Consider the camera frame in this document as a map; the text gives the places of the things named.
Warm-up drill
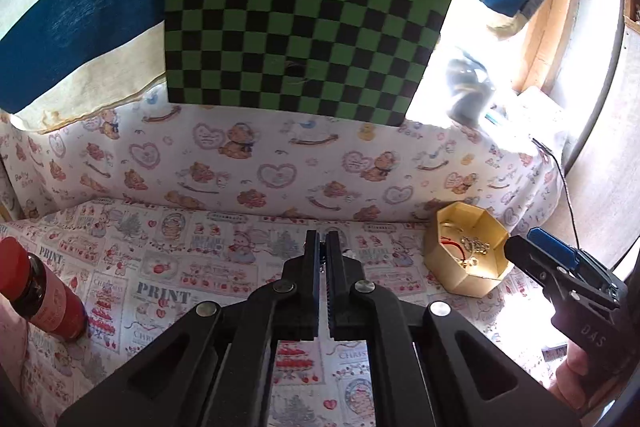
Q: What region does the red bracelet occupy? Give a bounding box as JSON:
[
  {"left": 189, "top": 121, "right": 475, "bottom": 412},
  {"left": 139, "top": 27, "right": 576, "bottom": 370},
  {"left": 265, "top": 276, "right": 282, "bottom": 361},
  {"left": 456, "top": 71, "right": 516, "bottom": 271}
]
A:
[{"left": 439, "top": 238, "right": 469, "bottom": 260}]

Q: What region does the baby bear print cloth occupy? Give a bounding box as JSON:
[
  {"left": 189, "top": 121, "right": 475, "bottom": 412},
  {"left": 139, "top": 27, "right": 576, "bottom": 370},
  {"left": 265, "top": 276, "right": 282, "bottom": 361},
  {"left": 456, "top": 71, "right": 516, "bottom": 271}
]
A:
[{"left": 1, "top": 86, "right": 562, "bottom": 231}]

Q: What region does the gold chain jewelry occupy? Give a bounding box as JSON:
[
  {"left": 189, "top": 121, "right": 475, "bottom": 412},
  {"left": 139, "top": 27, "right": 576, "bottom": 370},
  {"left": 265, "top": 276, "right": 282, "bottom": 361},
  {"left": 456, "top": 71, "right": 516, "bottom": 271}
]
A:
[{"left": 458, "top": 235, "right": 490, "bottom": 259}]

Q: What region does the black cable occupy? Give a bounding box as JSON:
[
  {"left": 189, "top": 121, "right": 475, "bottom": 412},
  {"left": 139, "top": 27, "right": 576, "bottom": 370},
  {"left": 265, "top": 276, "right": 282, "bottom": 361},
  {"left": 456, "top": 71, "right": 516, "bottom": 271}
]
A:
[{"left": 531, "top": 135, "right": 584, "bottom": 253}]

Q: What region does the red capped bottle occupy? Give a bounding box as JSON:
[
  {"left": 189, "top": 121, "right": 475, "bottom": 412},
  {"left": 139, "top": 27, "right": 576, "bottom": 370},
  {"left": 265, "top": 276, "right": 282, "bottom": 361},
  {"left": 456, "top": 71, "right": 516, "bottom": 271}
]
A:
[{"left": 1, "top": 237, "right": 87, "bottom": 341}]

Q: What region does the right hand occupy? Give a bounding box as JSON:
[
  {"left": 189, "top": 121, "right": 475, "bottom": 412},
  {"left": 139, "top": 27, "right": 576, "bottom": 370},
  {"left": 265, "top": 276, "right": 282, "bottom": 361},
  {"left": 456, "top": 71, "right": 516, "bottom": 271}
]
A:
[{"left": 549, "top": 343, "right": 602, "bottom": 410}]

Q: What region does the christmas print cloth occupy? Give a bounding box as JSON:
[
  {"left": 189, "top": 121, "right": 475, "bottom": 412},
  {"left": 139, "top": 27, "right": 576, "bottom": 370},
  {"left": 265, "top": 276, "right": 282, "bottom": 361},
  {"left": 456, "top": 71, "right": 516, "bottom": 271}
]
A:
[{"left": 1, "top": 199, "right": 563, "bottom": 426}]

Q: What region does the green black checkerboard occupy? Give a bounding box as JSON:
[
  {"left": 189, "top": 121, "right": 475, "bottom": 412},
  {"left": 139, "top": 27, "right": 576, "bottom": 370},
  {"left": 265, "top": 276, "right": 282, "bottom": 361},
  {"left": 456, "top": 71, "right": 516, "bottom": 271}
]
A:
[{"left": 164, "top": 0, "right": 451, "bottom": 127}]

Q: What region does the gold octagonal box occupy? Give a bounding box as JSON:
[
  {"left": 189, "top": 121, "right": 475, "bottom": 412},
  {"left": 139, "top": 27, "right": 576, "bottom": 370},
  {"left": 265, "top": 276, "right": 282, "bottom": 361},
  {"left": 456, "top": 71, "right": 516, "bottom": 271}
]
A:
[{"left": 423, "top": 202, "right": 513, "bottom": 298}]

